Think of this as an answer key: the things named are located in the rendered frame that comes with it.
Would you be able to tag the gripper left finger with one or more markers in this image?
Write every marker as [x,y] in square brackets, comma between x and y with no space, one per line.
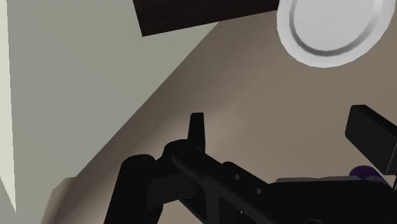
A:
[198,169]

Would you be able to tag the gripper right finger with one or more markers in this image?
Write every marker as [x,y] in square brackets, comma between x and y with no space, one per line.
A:
[370,136]

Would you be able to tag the purple round object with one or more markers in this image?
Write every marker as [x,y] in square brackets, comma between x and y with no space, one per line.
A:
[365,172]

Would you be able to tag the white round plate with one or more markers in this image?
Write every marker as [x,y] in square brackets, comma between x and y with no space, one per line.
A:
[333,28]

